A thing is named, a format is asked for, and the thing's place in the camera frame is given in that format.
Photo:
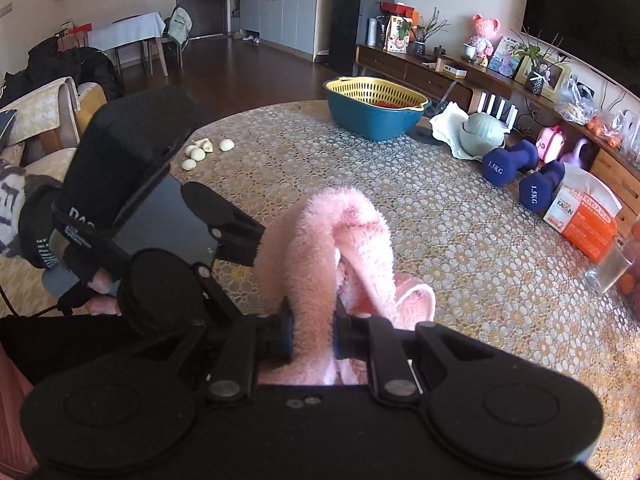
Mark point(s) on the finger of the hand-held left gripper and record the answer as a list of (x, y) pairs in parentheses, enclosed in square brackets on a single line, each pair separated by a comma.
[(235, 232), (220, 292)]

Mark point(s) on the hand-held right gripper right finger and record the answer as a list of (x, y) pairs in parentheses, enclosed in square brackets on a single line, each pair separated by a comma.
[(341, 335)]

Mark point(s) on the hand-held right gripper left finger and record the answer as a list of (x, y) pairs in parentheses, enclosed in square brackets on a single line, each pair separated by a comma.
[(287, 335)]

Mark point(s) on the pink towel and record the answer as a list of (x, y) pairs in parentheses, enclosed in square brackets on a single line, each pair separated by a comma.
[(320, 245)]

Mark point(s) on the person's left hand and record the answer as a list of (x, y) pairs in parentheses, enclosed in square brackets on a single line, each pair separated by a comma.
[(107, 300)]

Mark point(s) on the white garlic clove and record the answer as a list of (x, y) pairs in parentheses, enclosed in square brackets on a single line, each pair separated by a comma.
[(189, 164), (206, 145), (191, 150), (199, 155), (227, 145)]

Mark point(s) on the black jacket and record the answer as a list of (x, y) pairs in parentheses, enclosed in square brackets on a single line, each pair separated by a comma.
[(75, 70)]

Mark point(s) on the beige sofa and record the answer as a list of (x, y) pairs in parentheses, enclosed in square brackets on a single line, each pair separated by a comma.
[(45, 105)]

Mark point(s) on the dining table with white cloth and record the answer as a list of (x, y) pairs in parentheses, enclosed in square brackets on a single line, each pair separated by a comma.
[(125, 32)]

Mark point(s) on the black dotted cloth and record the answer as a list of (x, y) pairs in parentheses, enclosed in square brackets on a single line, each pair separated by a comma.
[(42, 230)]

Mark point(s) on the wooden chair with bag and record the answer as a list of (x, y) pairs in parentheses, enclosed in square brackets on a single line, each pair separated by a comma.
[(176, 30)]

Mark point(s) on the pair of shoes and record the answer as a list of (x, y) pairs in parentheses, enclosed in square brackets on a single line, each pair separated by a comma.
[(251, 38)]

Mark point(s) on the yellow and blue colander bowl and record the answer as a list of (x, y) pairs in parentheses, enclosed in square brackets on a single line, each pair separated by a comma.
[(375, 115)]

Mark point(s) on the white grey cabinets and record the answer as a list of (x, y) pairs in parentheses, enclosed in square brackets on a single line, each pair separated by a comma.
[(285, 15)]

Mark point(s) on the white cloth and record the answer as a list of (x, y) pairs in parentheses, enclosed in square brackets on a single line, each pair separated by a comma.
[(447, 125)]

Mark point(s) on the black cabinet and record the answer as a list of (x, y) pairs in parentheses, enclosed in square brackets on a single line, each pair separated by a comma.
[(360, 30)]

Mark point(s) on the blue dumbbell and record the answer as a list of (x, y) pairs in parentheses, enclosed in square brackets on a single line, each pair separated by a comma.
[(507, 162), (540, 187)]

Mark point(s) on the person's pink clothing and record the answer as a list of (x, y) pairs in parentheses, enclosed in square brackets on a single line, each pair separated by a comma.
[(15, 420)]

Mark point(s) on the silver thermos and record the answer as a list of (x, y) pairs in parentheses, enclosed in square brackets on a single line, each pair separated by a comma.
[(372, 32)]

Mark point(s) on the pale green round bowl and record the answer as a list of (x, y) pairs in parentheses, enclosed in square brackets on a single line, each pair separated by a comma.
[(482, 135)]

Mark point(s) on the wooden TV cabinet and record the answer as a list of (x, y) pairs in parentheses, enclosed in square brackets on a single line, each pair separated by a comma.
[(425, 72)]

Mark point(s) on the printed gift bag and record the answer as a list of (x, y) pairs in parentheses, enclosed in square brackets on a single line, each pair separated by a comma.
[(399, 34)]

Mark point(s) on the orange tissue box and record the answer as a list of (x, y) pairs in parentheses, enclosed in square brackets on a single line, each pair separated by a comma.
[(585, 220)]

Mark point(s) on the white router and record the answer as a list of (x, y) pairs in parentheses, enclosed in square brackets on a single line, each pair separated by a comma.
[(492, 110)]

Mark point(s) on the small white box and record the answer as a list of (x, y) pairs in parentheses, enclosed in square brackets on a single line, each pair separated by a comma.
[(456, 71)]

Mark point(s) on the clear glass cup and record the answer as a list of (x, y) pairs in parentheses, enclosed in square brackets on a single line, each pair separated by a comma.
[(607, 267)]

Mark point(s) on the vase with twigs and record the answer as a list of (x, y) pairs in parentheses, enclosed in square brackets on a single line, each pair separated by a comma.
[(427, 35)]

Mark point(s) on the red box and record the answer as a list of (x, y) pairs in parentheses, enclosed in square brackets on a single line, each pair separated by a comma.
[(399, 9)]

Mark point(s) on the pink toy bag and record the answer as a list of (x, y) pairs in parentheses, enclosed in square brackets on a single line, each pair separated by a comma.
[(550, 142)]

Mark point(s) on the small grey plant pot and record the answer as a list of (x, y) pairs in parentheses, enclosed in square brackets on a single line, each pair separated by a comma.
[(470, 52)]

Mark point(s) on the pink kettlebell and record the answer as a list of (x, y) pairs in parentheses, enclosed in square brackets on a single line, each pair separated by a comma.
[(575, 152)]

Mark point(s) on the clear plastic bag of fruit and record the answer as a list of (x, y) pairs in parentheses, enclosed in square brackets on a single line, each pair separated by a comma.
[(631, 270)]

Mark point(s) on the pink plush bear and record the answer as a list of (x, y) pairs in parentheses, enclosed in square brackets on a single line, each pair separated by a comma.
[(484, 37)]

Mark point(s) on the blue photo print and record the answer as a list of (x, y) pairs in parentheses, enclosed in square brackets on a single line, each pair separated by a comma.
[(504, 57)]

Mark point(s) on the small potted plant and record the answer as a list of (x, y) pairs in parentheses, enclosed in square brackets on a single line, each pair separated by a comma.
[(537, 67)]

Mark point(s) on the plastic bag of oranges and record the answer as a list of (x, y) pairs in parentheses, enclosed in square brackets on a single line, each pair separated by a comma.
[(612, 130)]

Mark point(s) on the black television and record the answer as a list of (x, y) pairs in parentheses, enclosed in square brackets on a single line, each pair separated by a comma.
[(585, 15)]

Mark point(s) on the yellow photo frame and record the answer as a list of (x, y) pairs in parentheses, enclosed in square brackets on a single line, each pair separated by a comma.
[(552, 82)]

